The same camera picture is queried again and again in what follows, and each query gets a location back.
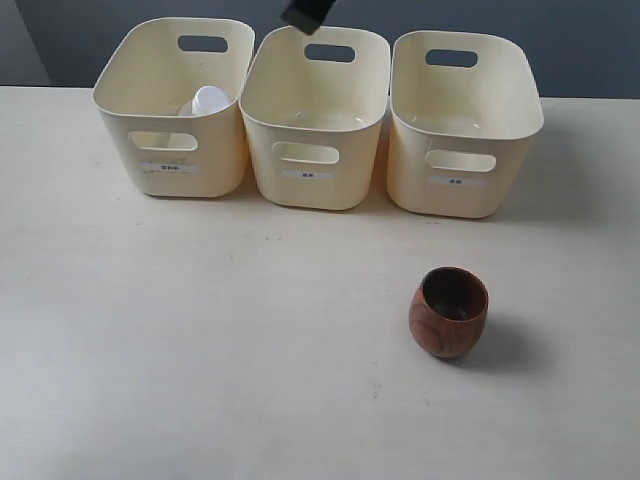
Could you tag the brown wooden cup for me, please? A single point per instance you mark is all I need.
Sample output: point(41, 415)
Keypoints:
point(448, 312)

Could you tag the clear plastic bottle white cap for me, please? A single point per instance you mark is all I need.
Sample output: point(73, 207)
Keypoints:
point(207, 100)

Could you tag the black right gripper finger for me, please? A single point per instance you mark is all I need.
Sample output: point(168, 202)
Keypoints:
point(307, 16)

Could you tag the middle cream plastic bin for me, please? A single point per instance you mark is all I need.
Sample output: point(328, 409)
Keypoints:
point(313, 108)

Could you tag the left cream plastic bin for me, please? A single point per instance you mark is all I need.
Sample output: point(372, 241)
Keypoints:
point(156, 68)

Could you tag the cream plastic bin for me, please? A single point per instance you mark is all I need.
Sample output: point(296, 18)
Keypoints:
point(156, 68)
point(313, 108)
point(465, 110)

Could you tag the right cream plastic bin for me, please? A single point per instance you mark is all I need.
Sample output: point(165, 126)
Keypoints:
point(465, 110)

